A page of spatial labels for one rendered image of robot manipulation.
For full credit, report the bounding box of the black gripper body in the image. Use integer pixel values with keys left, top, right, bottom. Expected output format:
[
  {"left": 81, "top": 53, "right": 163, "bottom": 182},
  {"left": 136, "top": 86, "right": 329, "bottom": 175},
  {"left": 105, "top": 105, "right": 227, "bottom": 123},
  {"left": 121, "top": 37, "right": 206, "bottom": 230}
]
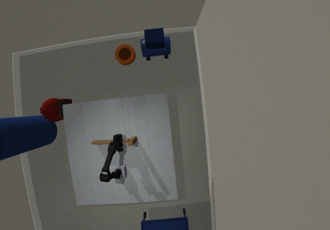
[{"left": 117, "top": 134, "right": 123, "bottom": 152}]

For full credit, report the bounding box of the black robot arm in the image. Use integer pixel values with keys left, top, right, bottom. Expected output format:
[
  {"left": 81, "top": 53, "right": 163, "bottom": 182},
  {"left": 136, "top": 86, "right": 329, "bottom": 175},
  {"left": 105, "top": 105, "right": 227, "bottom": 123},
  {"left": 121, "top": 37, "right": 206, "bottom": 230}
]
[{"left": 99, "top": 135, "right": 121, "bottom": 182}]

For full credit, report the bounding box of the brown wooden post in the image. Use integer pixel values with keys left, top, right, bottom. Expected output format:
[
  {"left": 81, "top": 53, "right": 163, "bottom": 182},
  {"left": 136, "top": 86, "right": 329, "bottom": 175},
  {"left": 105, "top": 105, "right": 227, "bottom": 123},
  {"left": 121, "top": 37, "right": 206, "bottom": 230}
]
[{"left": 128, "top": 136, "right": 138, "bottom": 146}]

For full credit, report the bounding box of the brown wooden rail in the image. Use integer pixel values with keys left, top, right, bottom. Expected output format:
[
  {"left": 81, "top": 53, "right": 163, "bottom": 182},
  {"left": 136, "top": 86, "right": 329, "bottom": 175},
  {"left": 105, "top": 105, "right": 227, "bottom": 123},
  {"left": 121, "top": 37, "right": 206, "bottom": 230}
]
[{"left": 92, "top": 138, "right": 130, "bottom": 145}]

